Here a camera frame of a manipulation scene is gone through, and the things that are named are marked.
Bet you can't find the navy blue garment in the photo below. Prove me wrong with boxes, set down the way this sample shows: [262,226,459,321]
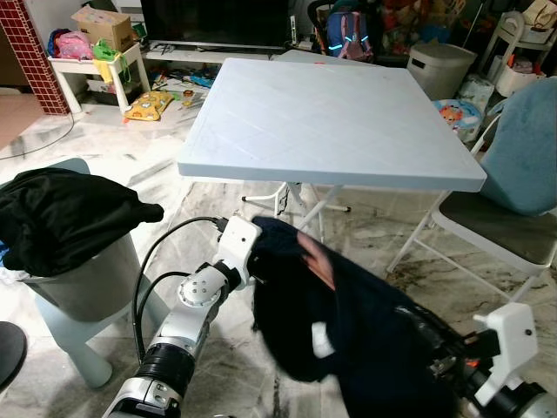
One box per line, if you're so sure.
[251,216,475,418]

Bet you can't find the black garment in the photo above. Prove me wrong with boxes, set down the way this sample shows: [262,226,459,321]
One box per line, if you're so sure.
[0,168,164,278]

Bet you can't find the light blue towel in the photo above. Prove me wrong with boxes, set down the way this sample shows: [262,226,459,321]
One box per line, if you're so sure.
[477,77,557,219]

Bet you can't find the colourful cartoon cushion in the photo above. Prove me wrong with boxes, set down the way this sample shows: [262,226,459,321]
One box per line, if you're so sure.
[435,98,484,142]

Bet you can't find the light blue folding table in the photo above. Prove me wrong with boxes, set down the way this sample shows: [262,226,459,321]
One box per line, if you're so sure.
[177,52,488,278]

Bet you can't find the white shelf with baskets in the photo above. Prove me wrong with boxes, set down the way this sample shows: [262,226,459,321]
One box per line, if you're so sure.
[483,10,557,97]

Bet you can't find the white lidded laundry basket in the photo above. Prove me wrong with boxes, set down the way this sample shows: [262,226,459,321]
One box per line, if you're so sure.
[407,41,478,101]

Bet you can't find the dark school backpack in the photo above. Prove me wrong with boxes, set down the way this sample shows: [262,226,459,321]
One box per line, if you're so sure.
[326,9,373,62]

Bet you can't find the grey plastic bucket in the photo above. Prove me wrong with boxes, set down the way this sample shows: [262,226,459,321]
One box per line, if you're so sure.
[19,231,144,323]

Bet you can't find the pale blue child's chair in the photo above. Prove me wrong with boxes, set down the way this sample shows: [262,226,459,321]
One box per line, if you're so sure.
[33,157,171,390]

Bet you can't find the yellow toy pack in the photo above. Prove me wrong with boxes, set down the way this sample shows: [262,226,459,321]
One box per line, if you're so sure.
[124,90,173,121]

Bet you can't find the black television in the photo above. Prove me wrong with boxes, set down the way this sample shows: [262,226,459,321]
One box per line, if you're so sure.
[139,0,292,51]

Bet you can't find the small white side table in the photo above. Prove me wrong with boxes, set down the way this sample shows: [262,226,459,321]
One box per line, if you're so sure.
[48,44,151,114]

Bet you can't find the brown cardboard box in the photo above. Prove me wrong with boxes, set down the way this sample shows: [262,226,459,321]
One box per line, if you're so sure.
[71,7,136,51]

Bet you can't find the pink bag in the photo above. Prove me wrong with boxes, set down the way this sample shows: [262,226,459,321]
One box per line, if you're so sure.
[50,29,92,60]

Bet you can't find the red brick pillar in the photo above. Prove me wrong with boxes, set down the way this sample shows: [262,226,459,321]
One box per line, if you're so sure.
[0,0,70,117]

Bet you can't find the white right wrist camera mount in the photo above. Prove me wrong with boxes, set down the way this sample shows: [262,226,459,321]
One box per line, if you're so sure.
[474,303,539,403]

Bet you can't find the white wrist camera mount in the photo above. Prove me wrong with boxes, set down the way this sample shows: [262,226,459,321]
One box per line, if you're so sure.
[474,303,539,403]
[213,216,262,284]

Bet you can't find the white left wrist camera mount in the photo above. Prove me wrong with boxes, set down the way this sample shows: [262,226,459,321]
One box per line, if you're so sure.
[213,216,262,284]

